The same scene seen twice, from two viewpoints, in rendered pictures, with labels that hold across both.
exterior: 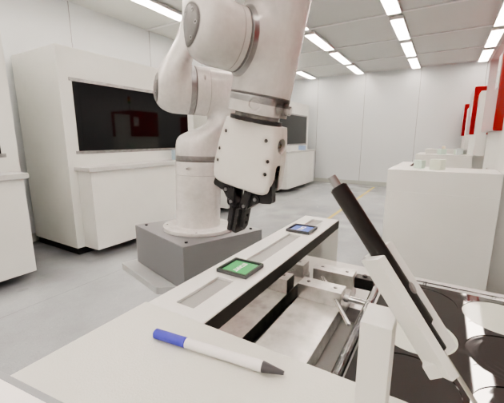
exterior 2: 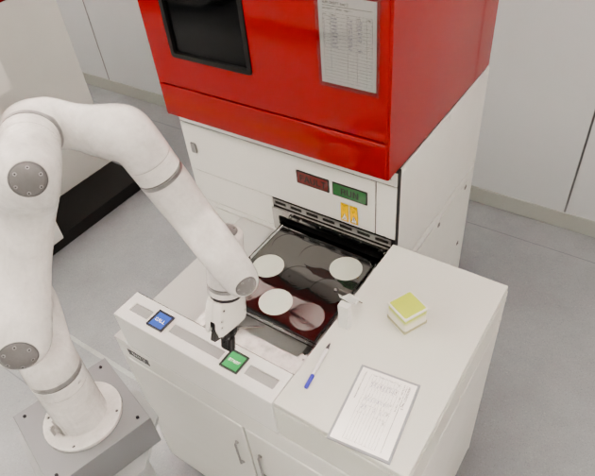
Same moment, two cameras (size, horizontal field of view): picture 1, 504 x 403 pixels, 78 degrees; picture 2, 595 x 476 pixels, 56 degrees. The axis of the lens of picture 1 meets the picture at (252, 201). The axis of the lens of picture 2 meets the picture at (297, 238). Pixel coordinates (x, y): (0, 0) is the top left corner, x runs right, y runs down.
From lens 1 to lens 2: 1.29 m
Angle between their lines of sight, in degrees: 77
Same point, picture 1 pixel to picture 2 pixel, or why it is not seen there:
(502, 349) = (290, 278)
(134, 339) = (306, 397)
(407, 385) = (307, 316)
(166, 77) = (46, 334)
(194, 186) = (89, 386)
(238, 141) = (232, 309)
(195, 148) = (75, 360)
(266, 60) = not seen: hidden behind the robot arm
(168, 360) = (320, 381)
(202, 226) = (106, 404)
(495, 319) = (268, 267)
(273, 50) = not seen: hidden behind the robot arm
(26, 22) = not seen: outside the picture
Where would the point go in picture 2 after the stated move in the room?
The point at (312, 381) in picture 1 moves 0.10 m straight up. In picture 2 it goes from (331, 336) to (329, 312)
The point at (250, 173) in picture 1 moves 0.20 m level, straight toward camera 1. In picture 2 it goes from (239, 315) to (325, 314)
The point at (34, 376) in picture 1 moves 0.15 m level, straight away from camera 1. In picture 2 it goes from (328, 423) to (273, 463)
